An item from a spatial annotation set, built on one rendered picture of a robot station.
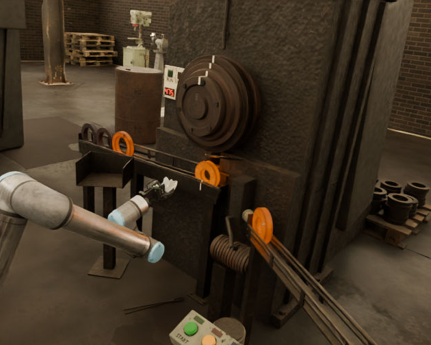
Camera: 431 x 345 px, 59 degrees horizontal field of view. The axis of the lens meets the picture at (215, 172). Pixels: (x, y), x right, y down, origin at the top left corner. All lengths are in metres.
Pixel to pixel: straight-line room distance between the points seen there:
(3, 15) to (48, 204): 3.02
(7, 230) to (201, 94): 0.99
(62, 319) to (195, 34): 1.63
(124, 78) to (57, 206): 3.55
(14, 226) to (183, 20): 1.37
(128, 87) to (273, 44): 3.07
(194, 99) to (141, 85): 2.89
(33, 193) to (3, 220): 0.15
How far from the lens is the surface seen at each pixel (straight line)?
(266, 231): 1.58
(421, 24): 7.74
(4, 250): 1.42
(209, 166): 1.97
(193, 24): 2.16
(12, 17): 4.17
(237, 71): 1.77
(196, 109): 1.82
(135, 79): 4.67
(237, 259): 1.79
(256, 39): 1.90
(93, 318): 2.21
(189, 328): 1.26
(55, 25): 8.74
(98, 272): 2.51
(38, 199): 1.28
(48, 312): 2.29
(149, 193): 1.73
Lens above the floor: 1.48
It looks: 21 degrees down
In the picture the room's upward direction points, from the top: 6 degrees clockwise
